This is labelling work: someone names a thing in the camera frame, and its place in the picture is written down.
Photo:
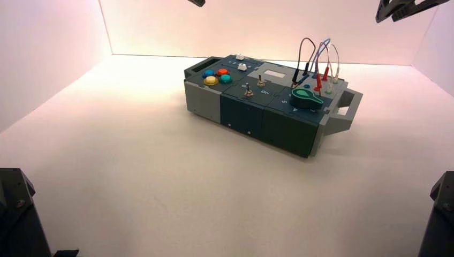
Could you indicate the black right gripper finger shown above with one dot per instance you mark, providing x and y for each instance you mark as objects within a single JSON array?
[
  {"x": 415, "y": 9},
  {"x": 386, "y": 10}
]

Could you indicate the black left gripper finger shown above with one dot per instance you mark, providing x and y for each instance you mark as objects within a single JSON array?
[{"x": 198, "y": 2}]

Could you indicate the white slider knob down triangle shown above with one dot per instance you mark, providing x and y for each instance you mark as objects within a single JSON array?
[{"x": 240, "y": 56}]

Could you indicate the blue round push button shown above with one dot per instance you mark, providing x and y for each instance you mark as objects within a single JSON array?
[{"x": 208, "y": 73}]

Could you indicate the red round push button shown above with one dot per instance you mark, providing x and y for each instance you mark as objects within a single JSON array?
[{"x": 222, "y": 72}]

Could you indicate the white slider knob up triangle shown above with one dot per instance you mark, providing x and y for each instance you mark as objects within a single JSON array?
[{"x": 242, "y": 66}]

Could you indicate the yellow round push button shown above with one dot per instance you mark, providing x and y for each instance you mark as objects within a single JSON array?
[{"x": 211, "y": 81}]

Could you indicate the green round push button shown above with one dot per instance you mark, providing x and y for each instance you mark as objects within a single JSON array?
[{"x": 225, "y": 79}]

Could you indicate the teal and grey task box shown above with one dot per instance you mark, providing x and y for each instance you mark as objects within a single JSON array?
[{"x": 241, "y": 113}]

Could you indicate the green rotary selector knob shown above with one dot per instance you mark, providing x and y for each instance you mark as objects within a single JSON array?
[{"x": 305, "y": 100}]

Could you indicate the silver metal toggle switch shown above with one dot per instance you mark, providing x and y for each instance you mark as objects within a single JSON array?
[
  {"x": 260, "y": 81},
  {"x": 248, "y": 91}
]

